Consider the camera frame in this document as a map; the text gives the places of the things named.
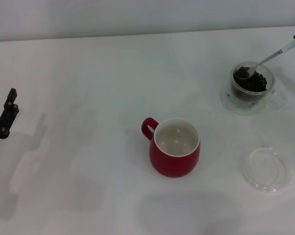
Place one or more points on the red ceramic mug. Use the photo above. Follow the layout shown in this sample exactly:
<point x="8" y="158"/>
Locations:
<point x="174" y="166"/>

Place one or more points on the small clear glass dish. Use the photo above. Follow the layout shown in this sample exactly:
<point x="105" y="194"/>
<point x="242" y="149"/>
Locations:
<point x="267" y="171"/>

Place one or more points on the clear glass saucer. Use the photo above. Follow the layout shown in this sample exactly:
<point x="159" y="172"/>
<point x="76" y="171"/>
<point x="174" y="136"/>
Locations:
<point x="235" y="107"/>

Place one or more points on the pile of coffee beans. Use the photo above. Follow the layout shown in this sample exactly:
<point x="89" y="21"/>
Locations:
<point x="256" y="82"/>

